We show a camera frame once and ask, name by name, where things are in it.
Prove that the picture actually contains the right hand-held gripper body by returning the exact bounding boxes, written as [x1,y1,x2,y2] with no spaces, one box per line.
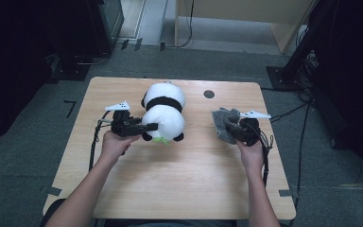
[236,109,272,147]

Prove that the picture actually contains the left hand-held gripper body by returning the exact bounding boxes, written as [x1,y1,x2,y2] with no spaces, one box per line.
[104,100,143,138]

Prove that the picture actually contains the grey fuzzy cloth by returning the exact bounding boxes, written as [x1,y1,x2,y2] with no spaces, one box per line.
[212,107,245,146]

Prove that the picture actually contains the panda plush toy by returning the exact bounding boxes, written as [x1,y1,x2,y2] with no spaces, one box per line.
[140,80,187,147]

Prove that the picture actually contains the person's left hand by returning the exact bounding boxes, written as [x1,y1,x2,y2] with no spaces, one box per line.
[99,130,141,166]

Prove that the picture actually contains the person's right hand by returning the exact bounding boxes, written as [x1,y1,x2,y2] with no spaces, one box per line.
[235,138,265,178]

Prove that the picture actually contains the black angled tape mark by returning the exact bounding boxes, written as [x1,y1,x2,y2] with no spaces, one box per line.
[63,99,77,119]

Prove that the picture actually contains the black metal stand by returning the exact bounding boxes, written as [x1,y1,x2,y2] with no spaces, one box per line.
[266,0,320,93]

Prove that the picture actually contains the black stand base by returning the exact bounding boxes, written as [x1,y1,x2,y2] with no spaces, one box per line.
[48,53,91,82]

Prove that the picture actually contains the person's dark clothing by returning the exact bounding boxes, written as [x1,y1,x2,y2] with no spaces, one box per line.
[103,218,237,227]

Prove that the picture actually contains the black chair armrest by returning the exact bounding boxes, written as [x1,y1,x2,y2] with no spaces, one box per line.
[39,198,67,227]

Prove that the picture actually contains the black curtain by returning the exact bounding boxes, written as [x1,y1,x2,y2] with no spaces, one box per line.
[0,0,89,149]
[308,0,363,183]

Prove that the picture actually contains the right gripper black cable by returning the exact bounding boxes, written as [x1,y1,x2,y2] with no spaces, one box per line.
[258,131,275,187]

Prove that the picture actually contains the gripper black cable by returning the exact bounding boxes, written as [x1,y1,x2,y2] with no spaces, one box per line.
[258,131,275,187]
[89,111,114,171]

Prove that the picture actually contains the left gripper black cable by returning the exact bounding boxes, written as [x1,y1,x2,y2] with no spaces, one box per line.
[89,111,114,171]

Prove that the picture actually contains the long black floor cable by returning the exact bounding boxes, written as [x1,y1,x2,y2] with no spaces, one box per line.
[287,103,311,227]

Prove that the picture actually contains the looped black floor cable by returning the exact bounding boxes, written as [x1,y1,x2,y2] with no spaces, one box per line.
[74,51,110,66]

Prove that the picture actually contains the black hanging cable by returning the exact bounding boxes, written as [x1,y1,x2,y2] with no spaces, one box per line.
[169,0,195,49]

